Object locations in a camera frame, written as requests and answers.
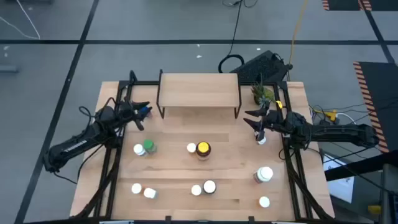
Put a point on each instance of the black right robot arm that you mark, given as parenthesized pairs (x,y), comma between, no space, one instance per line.
(342,132)

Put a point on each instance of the potted succulent black pot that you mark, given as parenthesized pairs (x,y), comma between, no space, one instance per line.
(260,93)

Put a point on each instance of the white paper sheet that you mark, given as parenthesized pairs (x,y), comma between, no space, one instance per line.
(340,186)

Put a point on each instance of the small yellow tag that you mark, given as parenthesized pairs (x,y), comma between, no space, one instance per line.
(279,104)

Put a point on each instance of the wooden shelf black metal frame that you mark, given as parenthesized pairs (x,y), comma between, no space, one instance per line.
(199,90)

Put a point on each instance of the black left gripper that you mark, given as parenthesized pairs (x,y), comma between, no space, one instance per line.
(126,110)

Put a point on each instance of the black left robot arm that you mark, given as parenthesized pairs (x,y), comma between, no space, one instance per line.
(77,144)

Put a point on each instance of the small white bottle lying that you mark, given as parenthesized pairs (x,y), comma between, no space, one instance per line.
(150,193)

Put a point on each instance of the gummy vitamin bottle white cap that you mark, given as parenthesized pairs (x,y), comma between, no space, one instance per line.
(209,186)

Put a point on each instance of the black diagonal beam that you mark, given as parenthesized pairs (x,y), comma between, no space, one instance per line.
(357,166)

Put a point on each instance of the black perforated computer case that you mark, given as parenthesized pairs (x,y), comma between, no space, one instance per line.
(264,67)

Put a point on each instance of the large white bottle white cap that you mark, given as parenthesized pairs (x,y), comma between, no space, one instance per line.
(265,173)

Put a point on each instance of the grey metal post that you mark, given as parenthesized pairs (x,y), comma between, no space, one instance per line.
(390,193)

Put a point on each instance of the green caffeine bottle green cap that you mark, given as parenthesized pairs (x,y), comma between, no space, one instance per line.
(149,145)

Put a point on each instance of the black aluminium table frame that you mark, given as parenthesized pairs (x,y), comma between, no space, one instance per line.
(143,82)

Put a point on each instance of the white aspirin bottle green label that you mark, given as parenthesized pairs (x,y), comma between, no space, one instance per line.
(139,149)

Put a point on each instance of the grey flat bar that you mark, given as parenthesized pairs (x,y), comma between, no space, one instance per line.
(7,68)

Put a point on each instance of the black mat striped edge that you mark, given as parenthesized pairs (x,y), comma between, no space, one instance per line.
(382,87)
(342,3)

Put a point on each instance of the brown bottle yellow cap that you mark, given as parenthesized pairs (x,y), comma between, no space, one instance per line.
(203,148)

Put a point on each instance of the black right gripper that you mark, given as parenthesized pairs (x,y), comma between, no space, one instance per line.
(275,119)

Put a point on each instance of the small yellow block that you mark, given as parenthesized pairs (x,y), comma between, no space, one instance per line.
(374,209)

